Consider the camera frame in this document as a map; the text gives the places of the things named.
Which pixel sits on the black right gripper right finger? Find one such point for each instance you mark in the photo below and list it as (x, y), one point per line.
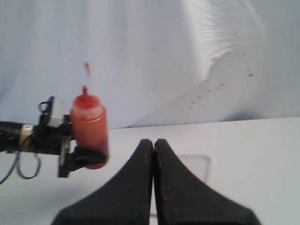
(183, 199)

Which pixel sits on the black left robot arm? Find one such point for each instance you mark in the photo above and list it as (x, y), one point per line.
(17, 138)

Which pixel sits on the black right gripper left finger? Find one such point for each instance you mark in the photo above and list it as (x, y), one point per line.
(123, 200)

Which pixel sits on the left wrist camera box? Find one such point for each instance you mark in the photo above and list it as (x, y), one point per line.
(52, 112)

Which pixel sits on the white rectangular plastic tray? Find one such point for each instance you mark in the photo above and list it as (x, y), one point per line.
(198, 164)

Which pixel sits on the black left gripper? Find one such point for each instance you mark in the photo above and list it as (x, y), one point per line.
(57, 141)

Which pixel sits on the red sauce squeeze bottle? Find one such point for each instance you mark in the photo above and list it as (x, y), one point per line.
(89, 123)

